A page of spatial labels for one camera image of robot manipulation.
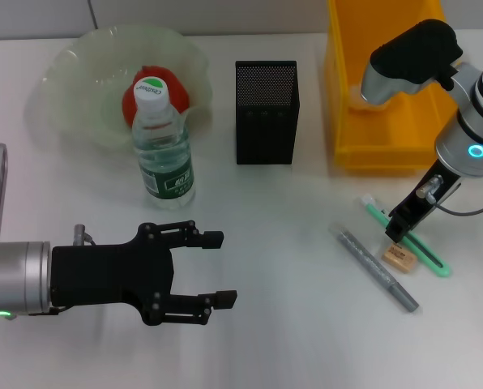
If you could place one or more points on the translucent wavy fruit plate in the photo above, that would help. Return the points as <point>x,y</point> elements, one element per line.
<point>87,81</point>

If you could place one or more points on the silver glitter pen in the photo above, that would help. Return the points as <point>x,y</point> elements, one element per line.
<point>371,263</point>

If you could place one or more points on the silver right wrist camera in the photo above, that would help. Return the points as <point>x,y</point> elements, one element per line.
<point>420,52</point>

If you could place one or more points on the tan eraser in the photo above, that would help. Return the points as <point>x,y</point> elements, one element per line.
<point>399,259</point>

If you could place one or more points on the red-orange fruit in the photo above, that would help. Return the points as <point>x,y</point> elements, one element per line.
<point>178,93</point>

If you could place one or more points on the black mesh pen holder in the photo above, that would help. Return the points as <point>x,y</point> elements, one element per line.
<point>266,121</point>

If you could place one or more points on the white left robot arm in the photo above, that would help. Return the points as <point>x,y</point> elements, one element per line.
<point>18,279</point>

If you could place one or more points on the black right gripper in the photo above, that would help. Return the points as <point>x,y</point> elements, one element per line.
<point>411,212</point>

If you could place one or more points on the green label water bottle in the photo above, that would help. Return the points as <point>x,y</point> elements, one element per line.
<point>164,162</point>

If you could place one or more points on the yellow plastic bin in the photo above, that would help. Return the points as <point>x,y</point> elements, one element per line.
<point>387,129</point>

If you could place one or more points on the green toothbrush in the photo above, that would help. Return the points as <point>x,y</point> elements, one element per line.
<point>377,215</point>

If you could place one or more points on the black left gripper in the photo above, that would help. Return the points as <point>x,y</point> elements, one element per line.
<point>112,275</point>

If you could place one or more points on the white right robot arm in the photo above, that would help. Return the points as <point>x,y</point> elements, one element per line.
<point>468,133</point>

